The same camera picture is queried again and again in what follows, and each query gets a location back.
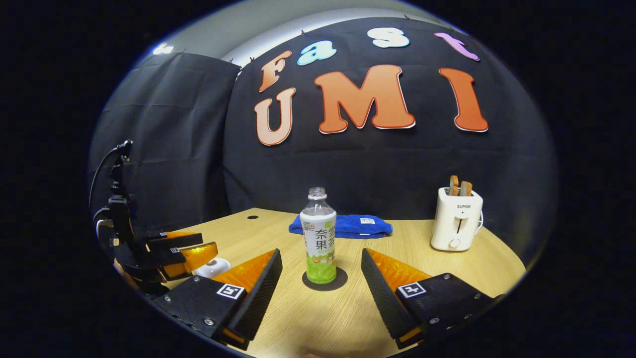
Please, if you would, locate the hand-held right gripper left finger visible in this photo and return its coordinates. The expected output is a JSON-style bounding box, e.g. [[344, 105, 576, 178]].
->
[[153, 249, 283, 351]]

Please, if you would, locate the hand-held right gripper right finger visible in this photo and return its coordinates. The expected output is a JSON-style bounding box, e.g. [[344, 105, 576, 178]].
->
[[361, 248, 502, 350]]

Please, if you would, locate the dark brown round coaster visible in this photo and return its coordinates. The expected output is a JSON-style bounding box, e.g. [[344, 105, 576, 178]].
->
[[302, 268, 348, 291]]

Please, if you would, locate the clear water bottle green label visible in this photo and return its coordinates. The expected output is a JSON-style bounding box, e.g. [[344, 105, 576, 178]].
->
[[300, 187, 337, 285]]

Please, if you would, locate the blue folded cloth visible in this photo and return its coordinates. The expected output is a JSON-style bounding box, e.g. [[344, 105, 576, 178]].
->
[[289, 214, 393, 239]]

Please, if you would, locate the white toaster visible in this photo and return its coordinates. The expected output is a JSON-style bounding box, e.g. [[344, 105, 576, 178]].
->
[[430, 187, 483, 252]]

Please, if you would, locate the black backdrop cloth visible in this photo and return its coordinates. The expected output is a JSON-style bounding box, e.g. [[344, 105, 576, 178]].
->
[[87, 17, 559, 269]]

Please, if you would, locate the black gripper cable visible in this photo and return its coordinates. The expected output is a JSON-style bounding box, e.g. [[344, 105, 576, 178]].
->
[[88, 142, 125, 224]]

